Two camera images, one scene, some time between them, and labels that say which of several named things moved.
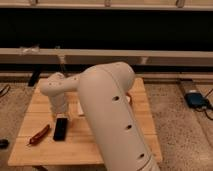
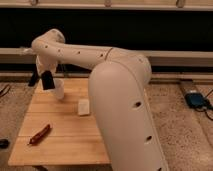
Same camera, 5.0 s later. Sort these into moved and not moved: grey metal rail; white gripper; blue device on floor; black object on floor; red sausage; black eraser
Moved: white gripper; black eraser
Not moved: red sausage; black object on floor; blue device on floor; grey metal rail
